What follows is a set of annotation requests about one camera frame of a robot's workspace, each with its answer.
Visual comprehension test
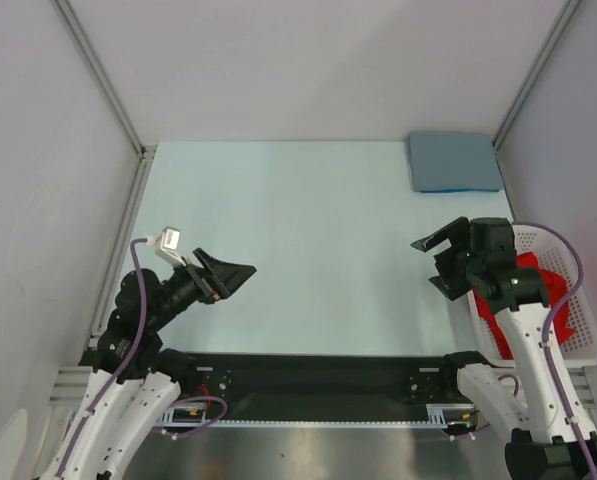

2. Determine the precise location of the aluminium frame post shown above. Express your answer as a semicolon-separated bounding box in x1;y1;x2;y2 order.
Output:
50;0;146;159
493;0;585;151

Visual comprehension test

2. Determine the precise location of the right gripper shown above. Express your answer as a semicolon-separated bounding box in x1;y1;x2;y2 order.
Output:
411;216;485;300

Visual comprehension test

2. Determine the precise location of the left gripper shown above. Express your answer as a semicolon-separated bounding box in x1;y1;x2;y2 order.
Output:
147;246;255;330

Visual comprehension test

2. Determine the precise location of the front aluminium rail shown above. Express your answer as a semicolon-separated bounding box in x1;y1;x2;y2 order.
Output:
47;367;597;407

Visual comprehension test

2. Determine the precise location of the folded bright blue t shirt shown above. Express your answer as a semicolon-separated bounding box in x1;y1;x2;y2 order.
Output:
413;188;501;194

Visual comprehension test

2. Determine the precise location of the left aluminium frame post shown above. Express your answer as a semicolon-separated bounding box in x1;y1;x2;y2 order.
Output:
50;0;146;159

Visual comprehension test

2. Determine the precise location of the white slotted cable duct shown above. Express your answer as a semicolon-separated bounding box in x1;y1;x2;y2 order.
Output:
152;403;479;429

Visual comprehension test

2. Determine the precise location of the folded grey-blue t shirt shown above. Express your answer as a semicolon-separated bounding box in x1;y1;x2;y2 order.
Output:
405;131;504;190

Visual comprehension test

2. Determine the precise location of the right aluminium frame post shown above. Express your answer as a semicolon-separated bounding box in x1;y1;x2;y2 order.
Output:
493;0;585;151

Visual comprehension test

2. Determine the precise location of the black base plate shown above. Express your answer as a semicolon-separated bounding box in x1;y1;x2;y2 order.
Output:
77;349;499;422

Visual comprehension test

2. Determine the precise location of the red t shirt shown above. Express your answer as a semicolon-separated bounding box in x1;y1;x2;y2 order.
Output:
472;252;577;361

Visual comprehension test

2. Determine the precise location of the white plastic basket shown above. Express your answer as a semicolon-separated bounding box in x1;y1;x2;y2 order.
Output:
446;225;597;369

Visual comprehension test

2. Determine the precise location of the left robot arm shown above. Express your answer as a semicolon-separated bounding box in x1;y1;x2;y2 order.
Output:
41;237;257;479

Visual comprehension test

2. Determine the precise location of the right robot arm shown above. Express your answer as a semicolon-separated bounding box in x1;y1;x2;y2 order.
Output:
411;217;597;479

